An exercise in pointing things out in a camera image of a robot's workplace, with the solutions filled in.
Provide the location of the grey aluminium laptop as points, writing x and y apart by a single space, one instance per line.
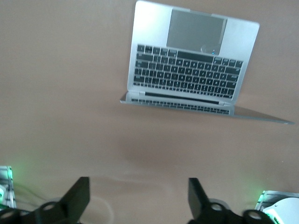
194 30

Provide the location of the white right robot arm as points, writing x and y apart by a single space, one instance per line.
285 207

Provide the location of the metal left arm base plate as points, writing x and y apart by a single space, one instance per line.
8 182

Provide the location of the brown table cover sheet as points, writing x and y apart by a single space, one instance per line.
58 93

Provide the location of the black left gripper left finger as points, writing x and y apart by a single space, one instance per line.
70 203

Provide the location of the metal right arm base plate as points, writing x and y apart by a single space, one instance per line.
268 198

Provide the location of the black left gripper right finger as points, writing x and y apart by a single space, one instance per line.
201 205

